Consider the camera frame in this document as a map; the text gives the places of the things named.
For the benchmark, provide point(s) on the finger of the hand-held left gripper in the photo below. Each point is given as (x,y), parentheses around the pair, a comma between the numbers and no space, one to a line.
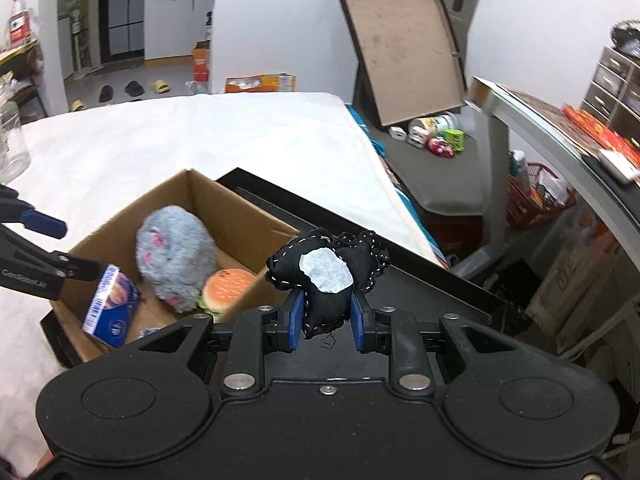
(45,267)
(42,222)

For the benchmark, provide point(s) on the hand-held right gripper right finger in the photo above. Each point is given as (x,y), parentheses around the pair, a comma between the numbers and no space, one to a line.
(358,323)

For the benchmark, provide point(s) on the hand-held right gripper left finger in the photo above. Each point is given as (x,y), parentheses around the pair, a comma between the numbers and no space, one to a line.
(296,321)

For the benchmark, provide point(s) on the black felt plush toy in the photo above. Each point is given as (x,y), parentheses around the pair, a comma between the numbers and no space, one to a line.
(287,262)

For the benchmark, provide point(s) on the black tray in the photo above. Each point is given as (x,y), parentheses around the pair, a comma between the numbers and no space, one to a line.
(425,300)

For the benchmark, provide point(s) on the burger plush toy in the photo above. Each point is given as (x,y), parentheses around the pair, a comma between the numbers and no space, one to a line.
(227,285)

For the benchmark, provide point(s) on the blue snack packet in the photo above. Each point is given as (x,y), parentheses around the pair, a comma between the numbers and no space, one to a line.
(112,315)

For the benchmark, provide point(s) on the cardboard box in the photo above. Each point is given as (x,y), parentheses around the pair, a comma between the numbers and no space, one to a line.
(235,225)

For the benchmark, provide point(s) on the clear glass jar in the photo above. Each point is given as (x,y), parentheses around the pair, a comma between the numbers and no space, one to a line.
(12,145)

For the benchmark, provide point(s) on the yellow slipper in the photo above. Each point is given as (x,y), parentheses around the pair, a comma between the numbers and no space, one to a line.
(160,86)
(77,105)

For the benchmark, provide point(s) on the grey mouse plush toy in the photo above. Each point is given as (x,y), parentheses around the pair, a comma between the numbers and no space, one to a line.
(175,245)

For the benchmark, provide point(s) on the black slipper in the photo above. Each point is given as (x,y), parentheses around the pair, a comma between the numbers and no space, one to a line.
(133,88)
(106,93)

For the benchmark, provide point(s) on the white charger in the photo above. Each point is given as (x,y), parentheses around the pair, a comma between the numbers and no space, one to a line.
(398,135)

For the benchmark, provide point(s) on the red pouch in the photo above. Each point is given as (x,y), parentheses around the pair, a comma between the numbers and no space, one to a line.
(440,148)

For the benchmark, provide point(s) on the red label bottle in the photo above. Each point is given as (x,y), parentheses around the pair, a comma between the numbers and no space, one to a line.
(19,25)

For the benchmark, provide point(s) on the green toy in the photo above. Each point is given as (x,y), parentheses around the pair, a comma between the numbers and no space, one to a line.
(454,141)

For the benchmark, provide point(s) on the white green can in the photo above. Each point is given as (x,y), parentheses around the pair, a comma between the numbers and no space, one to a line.
(435,122)

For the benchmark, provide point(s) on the red plastic basket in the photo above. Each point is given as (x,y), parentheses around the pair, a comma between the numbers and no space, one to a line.
(542,205)

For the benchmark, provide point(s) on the white tote bag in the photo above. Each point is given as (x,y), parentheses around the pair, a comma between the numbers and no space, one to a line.
(575,270)

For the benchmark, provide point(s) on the bottle in basket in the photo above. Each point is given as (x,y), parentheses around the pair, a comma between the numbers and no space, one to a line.
(518,167)

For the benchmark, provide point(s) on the orange box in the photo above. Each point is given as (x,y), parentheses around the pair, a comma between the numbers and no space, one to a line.
(202,65)

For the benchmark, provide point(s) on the dark framed door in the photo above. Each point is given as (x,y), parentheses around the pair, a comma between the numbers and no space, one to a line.
(122,10)

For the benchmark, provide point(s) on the white cabinet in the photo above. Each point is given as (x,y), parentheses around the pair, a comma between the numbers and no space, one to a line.
(175,25)

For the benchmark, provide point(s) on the printed snack carton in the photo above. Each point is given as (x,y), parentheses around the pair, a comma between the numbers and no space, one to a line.
(260,83)

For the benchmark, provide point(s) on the glass desk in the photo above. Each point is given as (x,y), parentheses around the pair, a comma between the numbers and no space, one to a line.
(550,135)

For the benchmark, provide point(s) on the large brown board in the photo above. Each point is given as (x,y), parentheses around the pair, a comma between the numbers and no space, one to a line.
(400,50)

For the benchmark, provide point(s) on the red printed packets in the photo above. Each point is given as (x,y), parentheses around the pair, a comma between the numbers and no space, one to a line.
(595,127)

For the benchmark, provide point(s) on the grey drawer unit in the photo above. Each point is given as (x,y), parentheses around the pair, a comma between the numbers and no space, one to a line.
(612,85)

